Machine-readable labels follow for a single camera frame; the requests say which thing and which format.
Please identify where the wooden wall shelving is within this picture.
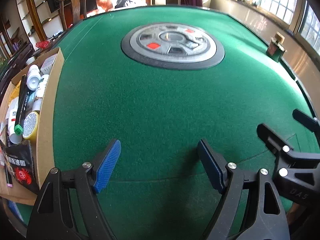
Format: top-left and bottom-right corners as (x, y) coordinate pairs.
(14, 0), (65, 45)

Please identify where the black printed packet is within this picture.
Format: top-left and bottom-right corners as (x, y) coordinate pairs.
(0, 140), (40, 195)

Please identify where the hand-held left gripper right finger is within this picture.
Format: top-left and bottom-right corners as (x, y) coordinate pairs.
(197, 139), (290, 240)

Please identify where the cardboard box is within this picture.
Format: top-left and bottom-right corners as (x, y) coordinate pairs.
(0, 47), (65, 205)

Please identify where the round grey table console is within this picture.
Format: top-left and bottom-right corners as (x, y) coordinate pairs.
(121, 22), (225, 70)

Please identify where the green motor with wooden roller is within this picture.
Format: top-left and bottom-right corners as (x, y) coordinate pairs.
(265, 32), (287, 62)

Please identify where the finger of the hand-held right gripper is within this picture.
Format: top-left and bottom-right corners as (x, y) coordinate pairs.
(257, 123), (320, 180)
(292, 109), (320, 133)

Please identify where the black bag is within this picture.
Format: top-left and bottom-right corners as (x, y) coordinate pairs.
(114, 0), (137, 8)

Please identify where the yellow round tin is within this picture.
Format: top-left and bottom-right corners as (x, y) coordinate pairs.
(22, 111), (40, 140)

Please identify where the white box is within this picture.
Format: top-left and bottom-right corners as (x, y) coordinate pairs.
(40, 55), (57, 75)

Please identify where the black marker green cap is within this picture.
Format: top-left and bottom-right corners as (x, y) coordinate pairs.
(14, 75), (28, 135)

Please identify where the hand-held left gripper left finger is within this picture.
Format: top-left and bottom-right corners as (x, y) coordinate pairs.
(26, 139), (122, 240)

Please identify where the black marker pink cap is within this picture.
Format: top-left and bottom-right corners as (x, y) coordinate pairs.
(4, 164), (13, 188)

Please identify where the white tube green print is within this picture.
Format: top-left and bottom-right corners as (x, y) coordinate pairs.
(34, 74), (50, 100)

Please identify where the white plastic bottle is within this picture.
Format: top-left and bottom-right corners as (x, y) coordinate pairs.
(27, 64), (41, 91)

